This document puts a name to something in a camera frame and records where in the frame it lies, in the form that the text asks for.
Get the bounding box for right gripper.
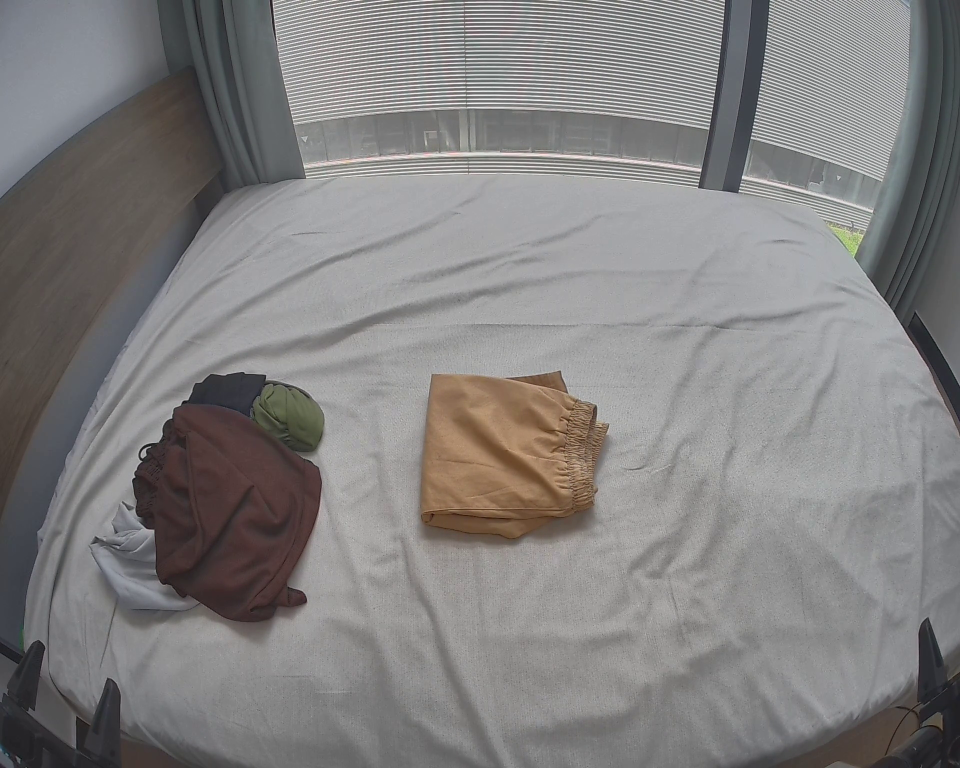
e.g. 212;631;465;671
915;618;960;742

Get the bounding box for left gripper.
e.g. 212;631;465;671
0;640;123;768

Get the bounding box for brown garment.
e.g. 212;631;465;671
133;403;324;624

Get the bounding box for grey-green curtain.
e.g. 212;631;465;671
176;0;307;189
855;0;960;324

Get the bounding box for bed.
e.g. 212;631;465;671
0;67;960;768

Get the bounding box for window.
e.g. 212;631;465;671
270;0;912;226

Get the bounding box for tan shorts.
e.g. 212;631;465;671
420;371;610;543

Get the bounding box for white garment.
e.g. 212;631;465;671
88;501;202;612

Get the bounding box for black garment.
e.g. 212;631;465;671
187;371;275;417

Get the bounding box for green garment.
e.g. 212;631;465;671
251;381;327;453

